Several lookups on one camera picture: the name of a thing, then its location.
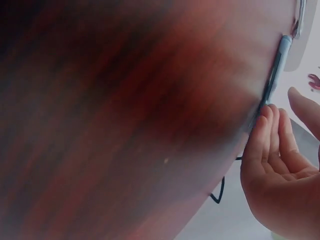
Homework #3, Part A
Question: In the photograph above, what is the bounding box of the person's right hand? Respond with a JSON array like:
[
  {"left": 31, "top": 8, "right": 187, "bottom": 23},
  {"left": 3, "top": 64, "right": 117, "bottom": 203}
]
[{"left": 239, "top": 86, "right": 320, "bottom": 240}]

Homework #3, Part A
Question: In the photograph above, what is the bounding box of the light blue pen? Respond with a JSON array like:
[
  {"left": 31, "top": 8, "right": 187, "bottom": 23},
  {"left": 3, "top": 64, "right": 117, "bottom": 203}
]
[{"left": 247, "top": 34, "right": 293, "bottom": 132}]

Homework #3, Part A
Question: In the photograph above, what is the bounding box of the grey blue flat object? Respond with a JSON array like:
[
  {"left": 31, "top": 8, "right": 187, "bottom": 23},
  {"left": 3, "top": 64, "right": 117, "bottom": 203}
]
[{"left": 290, "top": 0, "right": 308, "bottom": 40}]

